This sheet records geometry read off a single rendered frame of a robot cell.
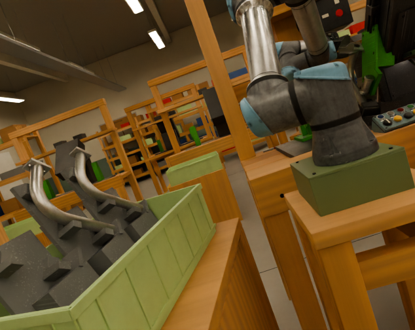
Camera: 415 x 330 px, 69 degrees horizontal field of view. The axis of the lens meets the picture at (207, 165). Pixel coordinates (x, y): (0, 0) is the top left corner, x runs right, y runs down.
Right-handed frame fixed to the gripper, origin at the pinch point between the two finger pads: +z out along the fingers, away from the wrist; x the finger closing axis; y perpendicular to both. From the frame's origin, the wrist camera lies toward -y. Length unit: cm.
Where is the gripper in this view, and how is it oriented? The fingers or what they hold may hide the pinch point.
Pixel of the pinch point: (354, 49)
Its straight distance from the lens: 153.8
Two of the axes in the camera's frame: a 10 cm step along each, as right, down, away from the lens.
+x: -0.2, -8.2, 5.8
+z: 10.0, -0.6, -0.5
